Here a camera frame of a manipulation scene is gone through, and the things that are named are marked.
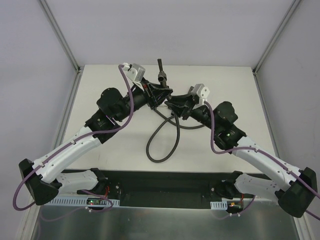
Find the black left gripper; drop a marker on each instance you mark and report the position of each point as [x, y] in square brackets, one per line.
[150, 94]

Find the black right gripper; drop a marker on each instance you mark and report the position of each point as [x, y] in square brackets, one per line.
[188, 109]

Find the grey metal faucet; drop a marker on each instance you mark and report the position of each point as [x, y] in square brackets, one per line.
[162, 79]

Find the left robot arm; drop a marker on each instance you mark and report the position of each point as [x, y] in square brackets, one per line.
[44, 177]

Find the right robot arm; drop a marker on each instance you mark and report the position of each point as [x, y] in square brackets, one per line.
[292, 188]

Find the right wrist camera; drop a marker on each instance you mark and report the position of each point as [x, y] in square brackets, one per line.
[201, 92]

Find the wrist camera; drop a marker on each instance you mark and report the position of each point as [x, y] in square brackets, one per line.
[201, 92]
[134, 72]

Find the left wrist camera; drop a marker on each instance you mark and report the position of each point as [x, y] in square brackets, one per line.
[134, 72]

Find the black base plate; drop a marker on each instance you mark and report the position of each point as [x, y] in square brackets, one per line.
[149, 189]

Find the white cable duct right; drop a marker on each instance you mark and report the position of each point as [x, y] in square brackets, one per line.
[219, 205]

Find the white cable duct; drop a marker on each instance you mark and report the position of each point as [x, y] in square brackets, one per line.
[82, 201]
[219, 205]

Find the white cable duct left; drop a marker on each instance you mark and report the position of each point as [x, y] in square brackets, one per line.
[82, 201]

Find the aluminium frame post left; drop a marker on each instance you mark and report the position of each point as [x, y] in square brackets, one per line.
[59, 34]

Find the aluminium frame post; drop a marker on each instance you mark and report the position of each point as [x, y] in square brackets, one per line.
[277, 34]
[59, 34]

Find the aluminium frame post right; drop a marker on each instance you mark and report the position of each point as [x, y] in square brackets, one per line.
[277, 34]

